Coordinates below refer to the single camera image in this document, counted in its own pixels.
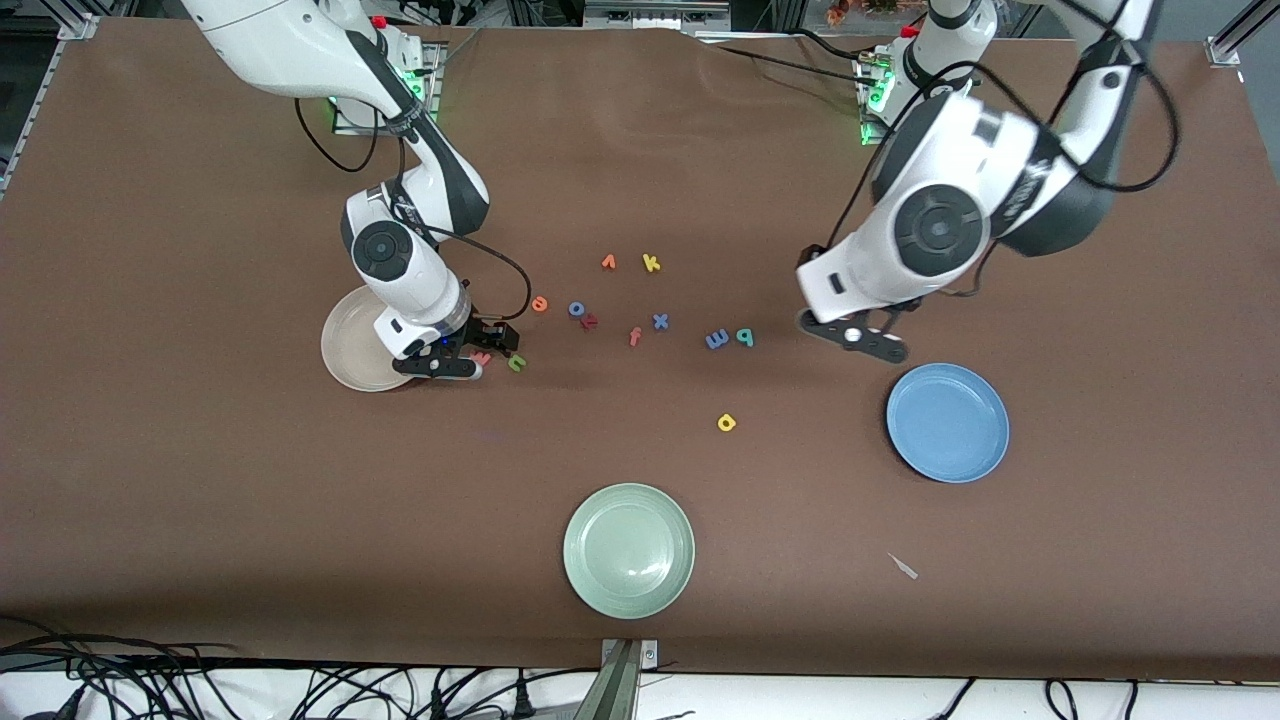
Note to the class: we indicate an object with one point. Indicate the orange brown clutter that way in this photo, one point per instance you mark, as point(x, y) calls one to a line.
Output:
point(860, 10)

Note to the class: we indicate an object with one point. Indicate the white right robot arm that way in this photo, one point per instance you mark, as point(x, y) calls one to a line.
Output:
point(300, 40)

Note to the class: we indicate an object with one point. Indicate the grey power strip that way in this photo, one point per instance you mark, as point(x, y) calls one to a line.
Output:
point(655, 15)

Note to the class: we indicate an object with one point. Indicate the brown table cover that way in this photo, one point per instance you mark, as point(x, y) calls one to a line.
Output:
point(200, 480)

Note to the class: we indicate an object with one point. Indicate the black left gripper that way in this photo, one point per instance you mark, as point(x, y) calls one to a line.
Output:
point(806, 254)

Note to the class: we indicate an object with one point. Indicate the white paper scrap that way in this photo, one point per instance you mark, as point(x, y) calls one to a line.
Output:
point(903, 566)

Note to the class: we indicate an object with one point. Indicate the blue foam letter m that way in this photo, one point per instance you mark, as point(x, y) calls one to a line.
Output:
point(717, 339)

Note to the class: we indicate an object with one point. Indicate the beige brown plate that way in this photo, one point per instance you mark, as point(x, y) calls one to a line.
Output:
point(350, 350)

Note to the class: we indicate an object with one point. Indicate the pale green plate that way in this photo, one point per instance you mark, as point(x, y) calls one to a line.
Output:
point(629, 551)

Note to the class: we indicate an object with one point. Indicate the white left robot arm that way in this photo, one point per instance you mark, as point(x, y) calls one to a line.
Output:
point(940, 230)

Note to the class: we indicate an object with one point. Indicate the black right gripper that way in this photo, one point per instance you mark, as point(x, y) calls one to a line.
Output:
point(487, 335)

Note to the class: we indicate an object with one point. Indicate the blue plate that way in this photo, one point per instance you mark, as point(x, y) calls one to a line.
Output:
point(947, 423)

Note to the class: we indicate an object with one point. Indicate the aluminium table frame rail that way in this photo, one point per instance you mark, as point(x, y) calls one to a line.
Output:
point(78, 28)
point(1225, 45)

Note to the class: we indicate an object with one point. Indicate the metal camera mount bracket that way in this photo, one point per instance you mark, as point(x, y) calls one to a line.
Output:
point(625, 690)

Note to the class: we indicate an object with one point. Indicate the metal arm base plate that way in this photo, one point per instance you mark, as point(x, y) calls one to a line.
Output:
point(350, 128)
point(868, 80)

